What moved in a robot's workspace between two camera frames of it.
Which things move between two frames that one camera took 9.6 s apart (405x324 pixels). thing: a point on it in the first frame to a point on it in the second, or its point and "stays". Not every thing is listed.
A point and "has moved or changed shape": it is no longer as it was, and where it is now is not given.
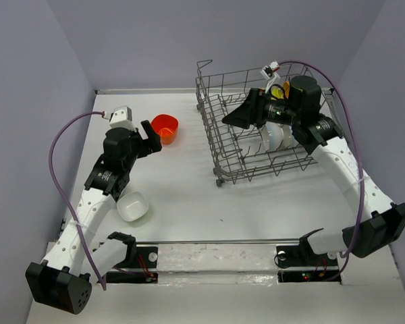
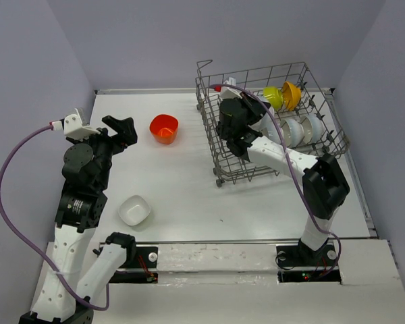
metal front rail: (216, 240) stays
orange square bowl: (167, 127) stays
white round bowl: (288, 141) has moved or changed shape
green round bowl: (277, 92) stays
